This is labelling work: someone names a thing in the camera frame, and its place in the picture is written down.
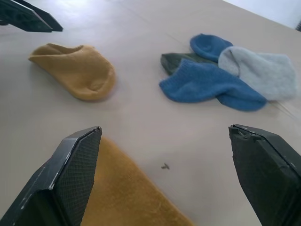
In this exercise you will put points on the small dark lint scrap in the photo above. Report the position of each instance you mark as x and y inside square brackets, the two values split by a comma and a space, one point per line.
[165, 166]

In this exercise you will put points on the mustard yellow sock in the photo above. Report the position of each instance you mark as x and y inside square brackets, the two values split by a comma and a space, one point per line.
[127, 193]
[77, 70]

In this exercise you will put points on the light grey sock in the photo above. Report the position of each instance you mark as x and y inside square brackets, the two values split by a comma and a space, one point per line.
[265, 73]

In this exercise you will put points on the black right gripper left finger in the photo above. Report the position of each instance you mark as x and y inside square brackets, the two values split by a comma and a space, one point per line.
[58, 183]

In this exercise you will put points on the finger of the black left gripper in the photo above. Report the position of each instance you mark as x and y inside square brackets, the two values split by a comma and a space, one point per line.
[23, 18]
[48, 20]

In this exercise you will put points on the blue sock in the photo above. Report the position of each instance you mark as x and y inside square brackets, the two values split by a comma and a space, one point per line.
[209, 47]
[200, 84]

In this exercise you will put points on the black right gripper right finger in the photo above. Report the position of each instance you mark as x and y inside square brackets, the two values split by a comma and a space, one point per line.
[265, 174]

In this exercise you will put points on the dark green sock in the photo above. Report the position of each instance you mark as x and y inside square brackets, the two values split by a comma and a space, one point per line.
[172, 61]

